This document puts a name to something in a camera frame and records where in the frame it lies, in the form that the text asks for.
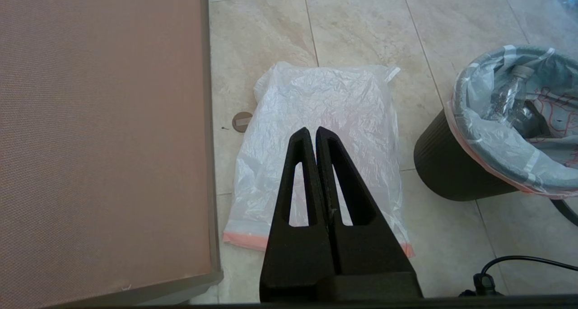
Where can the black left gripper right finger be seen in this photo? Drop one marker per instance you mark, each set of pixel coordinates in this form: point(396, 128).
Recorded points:
point(365, 250)

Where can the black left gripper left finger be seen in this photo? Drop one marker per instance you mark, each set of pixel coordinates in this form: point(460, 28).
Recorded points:
point(293, 255)

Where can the white red-printed bin liner bag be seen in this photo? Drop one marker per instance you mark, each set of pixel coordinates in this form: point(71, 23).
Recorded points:
point(325, 101)

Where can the white red plastic bag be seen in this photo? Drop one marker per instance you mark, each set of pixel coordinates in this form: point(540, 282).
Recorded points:
point(496, 142)

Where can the black round trash bin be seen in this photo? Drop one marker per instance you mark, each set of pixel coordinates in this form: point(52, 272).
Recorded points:
point(447, 164)

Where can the round metal floor plug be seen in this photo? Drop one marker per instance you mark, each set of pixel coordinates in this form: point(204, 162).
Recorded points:
point(241, 122)

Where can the crushed clear plastic bottle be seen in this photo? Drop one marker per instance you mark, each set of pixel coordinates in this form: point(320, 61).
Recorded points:
point(508, 94)

